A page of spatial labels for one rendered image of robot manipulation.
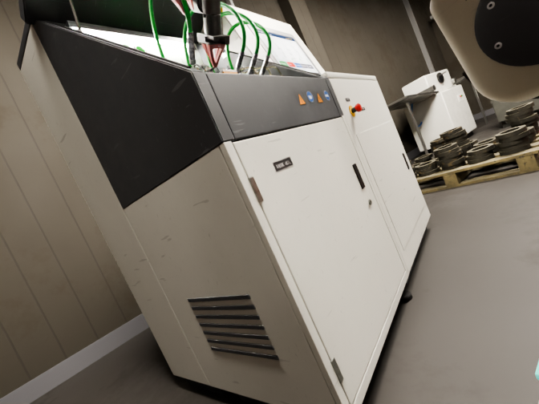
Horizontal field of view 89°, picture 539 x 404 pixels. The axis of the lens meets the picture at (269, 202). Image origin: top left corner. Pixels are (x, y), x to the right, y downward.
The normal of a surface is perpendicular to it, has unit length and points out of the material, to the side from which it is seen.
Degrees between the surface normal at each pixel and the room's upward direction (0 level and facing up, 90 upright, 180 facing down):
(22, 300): 90
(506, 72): 90
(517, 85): 90
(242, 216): 90
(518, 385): 0
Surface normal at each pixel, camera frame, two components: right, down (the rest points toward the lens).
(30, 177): 0.53, -0.17
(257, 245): -0.57, 0.32
